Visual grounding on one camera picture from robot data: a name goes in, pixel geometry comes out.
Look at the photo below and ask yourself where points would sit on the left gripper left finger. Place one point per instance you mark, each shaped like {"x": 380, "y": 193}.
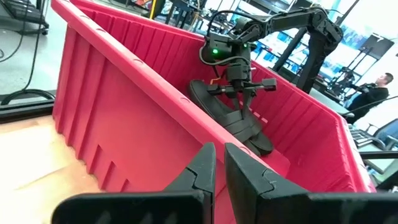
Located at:
{"x": 186, "y": 205}

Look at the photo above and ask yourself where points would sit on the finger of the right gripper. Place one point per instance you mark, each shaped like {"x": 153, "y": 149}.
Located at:
{"x": 247, "y": 104}
{"x": 236, "y": 102}

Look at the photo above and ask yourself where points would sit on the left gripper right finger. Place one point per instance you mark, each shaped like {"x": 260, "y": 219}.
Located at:
{"x": 264, "y": 202}

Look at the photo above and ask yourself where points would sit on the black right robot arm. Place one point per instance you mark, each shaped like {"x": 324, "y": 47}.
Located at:
{"x": 311, "y": 21}

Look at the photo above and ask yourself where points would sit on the red plastic bin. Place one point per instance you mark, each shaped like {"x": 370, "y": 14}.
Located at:
{"x": 124, "y": 124}

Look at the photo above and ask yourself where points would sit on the black keyboard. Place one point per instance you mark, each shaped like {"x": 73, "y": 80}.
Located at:
{"x": 360, "y": 137}

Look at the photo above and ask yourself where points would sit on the person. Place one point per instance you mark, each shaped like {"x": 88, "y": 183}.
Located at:
{"x": 370, "y": 99}

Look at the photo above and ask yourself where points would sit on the black floor bar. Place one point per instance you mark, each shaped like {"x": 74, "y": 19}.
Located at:
{"x": 379, "y": 155}

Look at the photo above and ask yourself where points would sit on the dark office chair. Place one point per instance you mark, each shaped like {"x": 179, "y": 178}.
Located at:
{"x": 387, "y": 132}

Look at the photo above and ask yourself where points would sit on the black wheeled cart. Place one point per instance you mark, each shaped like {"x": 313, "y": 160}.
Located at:
{"x": 21, "y": 12}

